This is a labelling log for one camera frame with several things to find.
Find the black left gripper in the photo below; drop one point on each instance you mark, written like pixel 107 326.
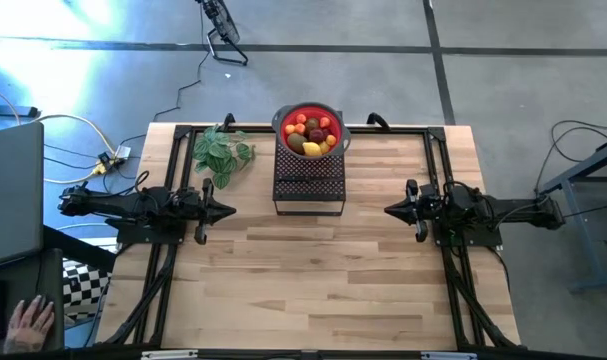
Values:
pixel 195 210

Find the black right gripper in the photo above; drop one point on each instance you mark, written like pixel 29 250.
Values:
pixel 423 207

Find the brown kiwi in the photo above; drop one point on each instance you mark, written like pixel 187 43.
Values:
pixel 297 142

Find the small red round fruit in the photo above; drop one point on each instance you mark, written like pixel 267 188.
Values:
pixel 325 122

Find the small orange-red round fruit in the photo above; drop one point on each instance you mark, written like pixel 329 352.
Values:
pixel 301 118

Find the green kiwi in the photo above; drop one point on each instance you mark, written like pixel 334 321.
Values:
pixel 311 123

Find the red collapsible colander grey rim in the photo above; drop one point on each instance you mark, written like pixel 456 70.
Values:
pixel 310 110

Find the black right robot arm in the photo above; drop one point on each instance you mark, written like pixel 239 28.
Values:
pixel 508 210

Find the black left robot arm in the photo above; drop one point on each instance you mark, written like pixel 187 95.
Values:
pixel 133 205

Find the green potted plant white pot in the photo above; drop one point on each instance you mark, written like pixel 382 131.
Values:
pixel 218 152

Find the black perforated metal shelf rack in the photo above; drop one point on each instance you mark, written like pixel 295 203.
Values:
pixel 308 192

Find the grey power adapter box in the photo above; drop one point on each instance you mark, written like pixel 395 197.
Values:
pixel 123 152

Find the black white checkerboard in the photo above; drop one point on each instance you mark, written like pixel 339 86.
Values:
pixel 83 287

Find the black desk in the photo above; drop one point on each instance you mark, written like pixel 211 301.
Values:
pixel 53 280

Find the black floor fan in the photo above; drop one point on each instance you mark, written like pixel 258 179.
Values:
pixel 223 22

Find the grey laptop lid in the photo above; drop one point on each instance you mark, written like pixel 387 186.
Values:
pixel 10 195

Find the person's hand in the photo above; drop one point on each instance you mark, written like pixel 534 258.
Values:
pixel 30 325

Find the black aluminium table frame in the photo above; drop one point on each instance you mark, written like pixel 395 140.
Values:
pixel 408 131

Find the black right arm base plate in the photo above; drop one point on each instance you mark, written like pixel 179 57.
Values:
pixel 483 240

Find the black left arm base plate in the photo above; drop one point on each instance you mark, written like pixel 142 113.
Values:
pixel 133 236

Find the silver edge bracket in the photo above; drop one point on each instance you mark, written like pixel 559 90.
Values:
pixel 448 355
pixel 168 354

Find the blue-grey metal table frame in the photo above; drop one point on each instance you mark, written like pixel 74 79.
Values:
pixel 583 167

